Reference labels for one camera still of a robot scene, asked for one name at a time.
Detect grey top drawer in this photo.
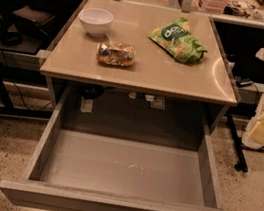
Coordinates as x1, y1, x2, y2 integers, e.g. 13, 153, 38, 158
0, 87, 223, 211

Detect grey drawer cabinet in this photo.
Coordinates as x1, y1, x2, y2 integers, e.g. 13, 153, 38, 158
40, 0, 240, 106

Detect small black adapter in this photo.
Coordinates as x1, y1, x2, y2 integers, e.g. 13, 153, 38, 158
235, 77, 253, 88

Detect black desk leg right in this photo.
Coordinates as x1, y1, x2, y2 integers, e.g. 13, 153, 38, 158
226, 113, 248, 173

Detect black desk leg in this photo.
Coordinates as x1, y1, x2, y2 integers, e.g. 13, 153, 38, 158
226, 113, 248, 173
0, 63, 52, 120

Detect green chip bag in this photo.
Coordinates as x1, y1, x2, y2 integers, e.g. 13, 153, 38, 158
147, 18, 207, 64

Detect pink stacked containers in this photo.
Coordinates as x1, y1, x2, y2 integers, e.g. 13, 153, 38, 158
198, 0, 229, 14

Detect foil snack packet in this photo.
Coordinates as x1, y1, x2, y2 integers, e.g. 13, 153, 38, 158
96, 42, 136, 67

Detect white bowl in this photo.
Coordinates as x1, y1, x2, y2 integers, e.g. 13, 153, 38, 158
78, 8, 114, 37

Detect black device on shelf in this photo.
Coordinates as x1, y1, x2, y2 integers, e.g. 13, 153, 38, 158
0, 5, 56, 55

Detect black desk leg left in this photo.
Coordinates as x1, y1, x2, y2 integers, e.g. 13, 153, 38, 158
0, 63, 52, 120

